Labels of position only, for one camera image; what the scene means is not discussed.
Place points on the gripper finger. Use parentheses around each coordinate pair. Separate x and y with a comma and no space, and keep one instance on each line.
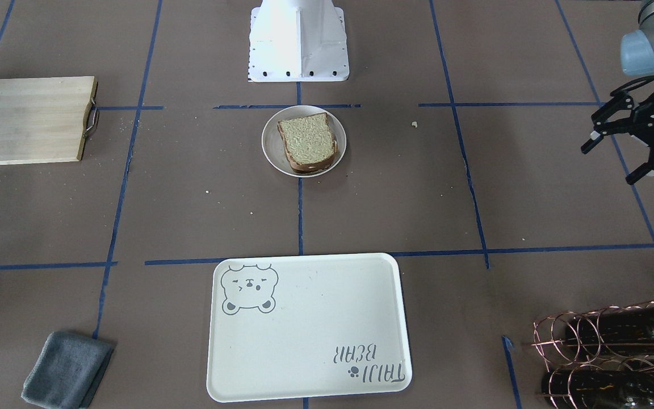
(643,170)
(595,139)

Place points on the white bear serving tray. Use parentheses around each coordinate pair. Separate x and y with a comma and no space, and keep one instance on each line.
(306,327)

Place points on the green wine bottle middle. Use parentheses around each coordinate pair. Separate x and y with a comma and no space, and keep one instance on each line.
(625,332)

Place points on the green wine bottle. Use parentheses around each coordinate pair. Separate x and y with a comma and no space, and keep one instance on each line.
(625,332)
(594,388)

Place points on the green wine bottle front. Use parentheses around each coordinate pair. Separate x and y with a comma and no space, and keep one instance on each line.
(594,388)

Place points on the bottom bread slice with egg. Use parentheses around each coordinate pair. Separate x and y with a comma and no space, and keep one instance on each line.
(310,168)

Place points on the white round plate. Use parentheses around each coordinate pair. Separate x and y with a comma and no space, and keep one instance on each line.
(273,147)

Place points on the wooden cutting board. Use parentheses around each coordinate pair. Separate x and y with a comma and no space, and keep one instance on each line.
(45,120)

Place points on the folded grey cloth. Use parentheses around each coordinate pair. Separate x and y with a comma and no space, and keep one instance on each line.
(68,371)

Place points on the copper wire bottle rack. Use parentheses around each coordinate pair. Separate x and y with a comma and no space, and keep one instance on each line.
(598,359)

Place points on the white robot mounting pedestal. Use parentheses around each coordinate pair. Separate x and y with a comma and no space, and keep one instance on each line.
(291,41)

